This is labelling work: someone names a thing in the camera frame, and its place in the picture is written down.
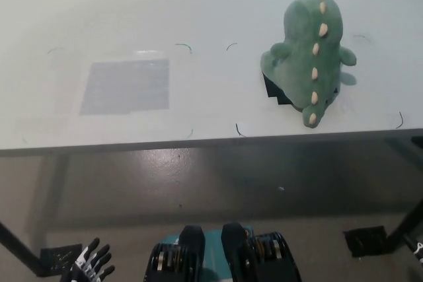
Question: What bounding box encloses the robot body black teal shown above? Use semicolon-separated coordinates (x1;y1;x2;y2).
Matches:
142;223;303;282

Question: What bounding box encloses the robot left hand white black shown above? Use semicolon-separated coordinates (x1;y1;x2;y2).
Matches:
63;237;116;282

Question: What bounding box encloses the black table leg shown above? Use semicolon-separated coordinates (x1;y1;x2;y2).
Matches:
385;192;423;254
0;221;48;278

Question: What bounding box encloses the green plush dinosaur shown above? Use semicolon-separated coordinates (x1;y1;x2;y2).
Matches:
259;0;358;129

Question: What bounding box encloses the grey translucent tape patch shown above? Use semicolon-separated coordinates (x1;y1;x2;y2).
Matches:
79;58;171;116

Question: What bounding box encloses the black tape square patch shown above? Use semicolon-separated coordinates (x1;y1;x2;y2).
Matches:
261;70;340;109

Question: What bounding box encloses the robot right hand white black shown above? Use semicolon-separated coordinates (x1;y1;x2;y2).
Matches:
408;237;423;264

